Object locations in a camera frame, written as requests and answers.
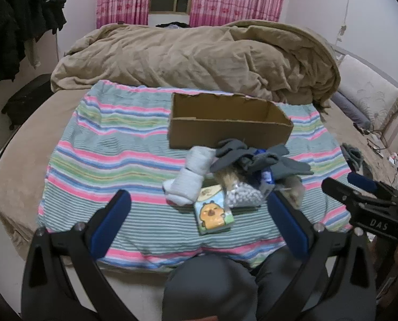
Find dark cloth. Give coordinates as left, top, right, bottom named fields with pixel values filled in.
left=155, top=21, right=190, bottom=29

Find cartoon print tissue pack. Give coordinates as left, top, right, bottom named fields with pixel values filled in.
left=194, top=197, right=236, bottom=235

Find hanging black clothes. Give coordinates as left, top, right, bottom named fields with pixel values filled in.
left=0, top=0, right=68, bottom=95

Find striped blanket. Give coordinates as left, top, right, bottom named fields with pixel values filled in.
left=37, top=79, right=352, bottom=272

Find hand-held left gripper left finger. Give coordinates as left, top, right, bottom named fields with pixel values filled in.
left=20, top=189, right=136, bottom=321

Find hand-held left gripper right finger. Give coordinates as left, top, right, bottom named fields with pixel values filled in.
left=267, top=189, right=378, bottom=321

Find bed with tan sheet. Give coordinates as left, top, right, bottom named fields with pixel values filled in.
left=0, top=74, right=398, bottom=276

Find grey bolster pillow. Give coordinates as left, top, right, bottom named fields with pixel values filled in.
left=331, top=92, right=371, bottom=130

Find brown cardboard box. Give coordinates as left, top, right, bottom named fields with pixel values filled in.
left=168, top=92, right=294, bottom=151

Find grey cloth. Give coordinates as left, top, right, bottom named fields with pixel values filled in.
left=341, top=142, right=364, bottom=172

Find polka dot pouch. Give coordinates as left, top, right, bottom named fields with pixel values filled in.
left=225, top=181, right=264, bottom=208

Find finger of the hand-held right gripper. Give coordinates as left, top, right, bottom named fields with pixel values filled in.
left=321, top=177, right=355, bottom=205
left=347, top=173, right=379, bottom=193

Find person's grey pants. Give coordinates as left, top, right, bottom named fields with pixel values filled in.
left=161, top=245, right=331, bottom=321

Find blue and white packet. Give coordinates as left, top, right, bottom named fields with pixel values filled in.
left=260, top=169, right=277, bottom=198

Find white embroidered pillow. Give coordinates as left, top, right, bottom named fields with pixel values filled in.
left=337, top=54, right=398, bottom=129

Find tangled cables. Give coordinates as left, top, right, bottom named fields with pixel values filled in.
left=354, top=123, right=392, bottom=152

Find white sock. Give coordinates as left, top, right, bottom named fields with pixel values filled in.
left=162, top=168, right=205, bottom=207
left=185, top=146, right=217, bottom=177

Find tan duvet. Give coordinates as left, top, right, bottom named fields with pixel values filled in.
left=50, top=20, right=342, bottom=108

